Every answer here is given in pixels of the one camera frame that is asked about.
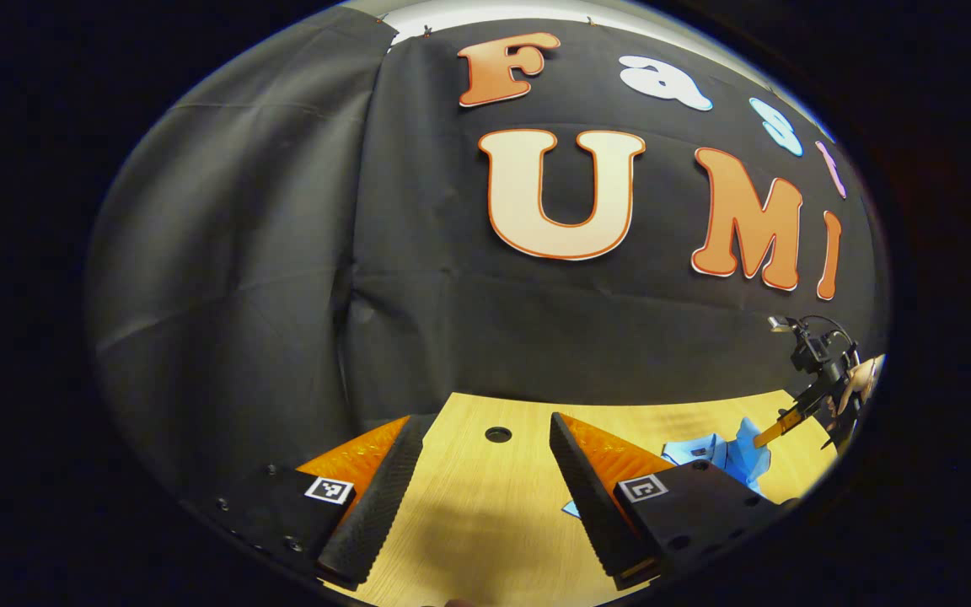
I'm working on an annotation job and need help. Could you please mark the light blue T-shirt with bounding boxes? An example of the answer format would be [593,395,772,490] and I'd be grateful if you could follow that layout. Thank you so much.
[561,417,773,519]

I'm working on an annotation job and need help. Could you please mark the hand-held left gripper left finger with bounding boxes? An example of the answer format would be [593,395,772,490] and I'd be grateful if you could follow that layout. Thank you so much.
[190,413,427,591]

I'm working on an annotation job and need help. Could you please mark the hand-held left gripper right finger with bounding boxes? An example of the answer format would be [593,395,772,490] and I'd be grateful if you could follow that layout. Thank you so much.
[549,411,798,591]

